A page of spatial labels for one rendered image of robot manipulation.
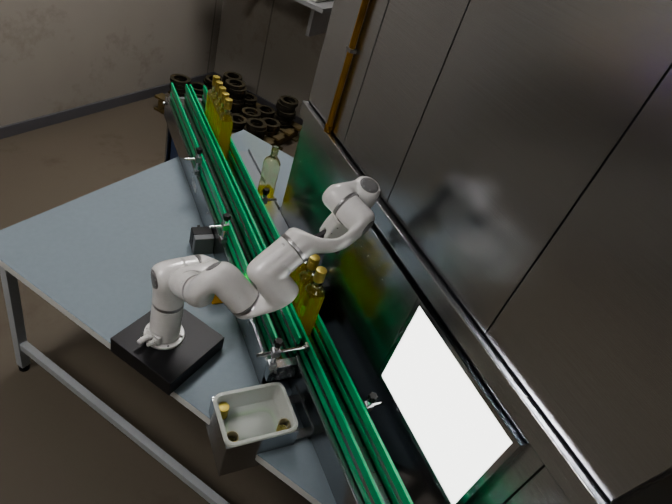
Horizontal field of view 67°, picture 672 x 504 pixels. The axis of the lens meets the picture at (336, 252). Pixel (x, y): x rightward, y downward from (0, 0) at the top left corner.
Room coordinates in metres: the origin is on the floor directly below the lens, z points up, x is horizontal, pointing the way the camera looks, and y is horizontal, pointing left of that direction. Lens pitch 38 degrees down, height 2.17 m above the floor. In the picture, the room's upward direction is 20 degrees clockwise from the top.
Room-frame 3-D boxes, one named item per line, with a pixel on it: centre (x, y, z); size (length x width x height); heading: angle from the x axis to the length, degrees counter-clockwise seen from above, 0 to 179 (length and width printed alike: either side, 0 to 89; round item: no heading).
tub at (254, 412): (0.87, 0.06, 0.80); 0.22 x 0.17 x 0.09; 126
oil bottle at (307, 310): (1.20, 0.02, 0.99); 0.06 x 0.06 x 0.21; 36
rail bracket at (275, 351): (1.02, 0.05, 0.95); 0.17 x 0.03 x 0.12; 126
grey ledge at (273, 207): (1.79, 0.33, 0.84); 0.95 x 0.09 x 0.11; 36
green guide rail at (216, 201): (1.74, 0.59, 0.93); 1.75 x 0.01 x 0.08; 36
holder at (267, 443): (0.88, 0.04, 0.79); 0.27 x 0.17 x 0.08; 126
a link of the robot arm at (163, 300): (1.04, 0.42, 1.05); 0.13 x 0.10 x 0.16; 137
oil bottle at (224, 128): (2.08, 0.68, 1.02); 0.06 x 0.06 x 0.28; 36
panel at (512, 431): (1.06, -0.24, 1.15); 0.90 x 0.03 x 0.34; 36
